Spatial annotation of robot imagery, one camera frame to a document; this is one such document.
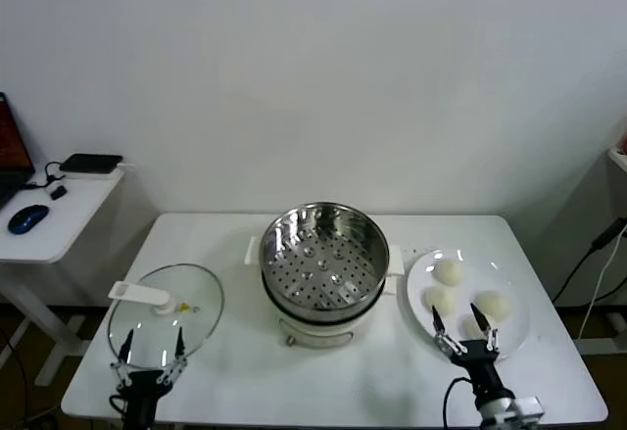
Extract glass lid with white handle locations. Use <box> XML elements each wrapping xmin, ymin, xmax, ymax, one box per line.
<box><xmin>106</xmin><ymin>263</ymin><xmax>225</xmax><ymax>370</ymax></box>

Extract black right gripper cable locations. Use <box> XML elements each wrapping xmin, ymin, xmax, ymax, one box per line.
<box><xmin>442</xmin><ymin>375</ymin><xmax>472</xmax><ymax>430</ymax></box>

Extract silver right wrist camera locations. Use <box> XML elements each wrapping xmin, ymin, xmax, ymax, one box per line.
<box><xmin>506</xmin><ymin>395</ymin><xmax>545</xmax><ymax>424</ymax></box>

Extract white round plate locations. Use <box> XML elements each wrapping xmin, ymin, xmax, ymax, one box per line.
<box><xmin>405</xmin><ymin>247</ymin><xmax>532</xmax><ymax>361</ymax></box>

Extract thin black desk cable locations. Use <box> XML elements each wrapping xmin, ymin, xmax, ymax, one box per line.
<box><xmin>24</xmin><ymin>159</ymin><xmax>68</xmax><ymax>191</ymax></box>

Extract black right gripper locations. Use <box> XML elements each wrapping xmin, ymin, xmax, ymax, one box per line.
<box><xmin>431</xmin><ymin>303</ymin><xmax>515</xmax><ymax>405</ymax></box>

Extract white hanging cable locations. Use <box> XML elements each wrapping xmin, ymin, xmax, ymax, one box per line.
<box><xmin>577</xmin><ymin>231</ymin><xmax>627</xmax><ymax>343</ymax></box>

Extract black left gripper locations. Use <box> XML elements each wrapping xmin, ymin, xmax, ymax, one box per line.
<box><xmin>110</xmin><ymin>326</ymin><xmax>190</xmax><ymax>402</ymax></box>

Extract black laptop with red screen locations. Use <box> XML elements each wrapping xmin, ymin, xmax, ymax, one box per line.
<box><xmin>0</xmin><ymin>90</ymin><xmax>36</xmax><ymax>209</ymax></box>

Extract black floor cable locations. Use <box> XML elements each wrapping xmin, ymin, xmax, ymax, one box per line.
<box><xmin>0</xmin><ymin>326</ymin><xmax>30</xmax><ymax>421</ymax></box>

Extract white shelf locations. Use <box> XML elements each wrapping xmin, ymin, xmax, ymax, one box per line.
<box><xmin>605</xmin><ymin>147</ymin><xmax>627</xmax><ymax>176</ymax></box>

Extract blue computer mouse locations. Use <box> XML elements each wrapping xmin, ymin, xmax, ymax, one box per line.
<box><xmin>7</xmin><ymin>203</ymin><xmax>51</xmax><ymax>235</ymax></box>

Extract flat black box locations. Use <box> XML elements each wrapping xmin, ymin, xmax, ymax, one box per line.
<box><xmin>58</xmin><ymin>153</ymin><xmax>123</xmax><ymax>175</ymax></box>

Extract white stand foot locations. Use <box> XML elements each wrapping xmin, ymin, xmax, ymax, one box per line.
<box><xmin>572</xmin><ymin>311</ymin><xmax>627</xmax><ymax>356</ymax></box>

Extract white side desk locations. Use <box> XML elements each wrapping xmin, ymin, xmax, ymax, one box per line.
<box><xmin>0</xmin><ymin>167</ymin><xmax>126</xmax><ymax>387</ymax></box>

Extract perforated stainless steel steamer basket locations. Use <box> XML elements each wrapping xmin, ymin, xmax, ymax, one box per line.
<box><xmin>258</xmin><ymin>200</ymin><xmax>392</xmax><ymax>312</ymax></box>

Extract white electric cooker pot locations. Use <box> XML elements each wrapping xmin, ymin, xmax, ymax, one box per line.
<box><xmin>243</xmin><ymin>235</ymin><xmax>406</xmax><ymax>349</ymax></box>

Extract black power cable with plug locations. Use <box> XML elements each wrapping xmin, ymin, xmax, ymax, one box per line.
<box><xmin>552</xmin><ymin>216</ymin><xmax>627</xmax><ymax>304</ymax></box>

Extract white steamed baozi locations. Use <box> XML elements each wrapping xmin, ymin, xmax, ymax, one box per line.
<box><xmin>434</xmin><ymin>259</ymin><xmax>468</xmax><ymax>287</ymax></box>
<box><xmin>422</xmin><ymin>284</ymin><xmax>459</xmax><ymax>316</ymax></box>
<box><xmin>458</xmin><ymin>314</ymin><xmax>486</xmax><ymax>341</ymax></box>
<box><xmin>472</xmin><ymin>291</ymin><xmax>513</xmax><ymax>326</ymax></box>

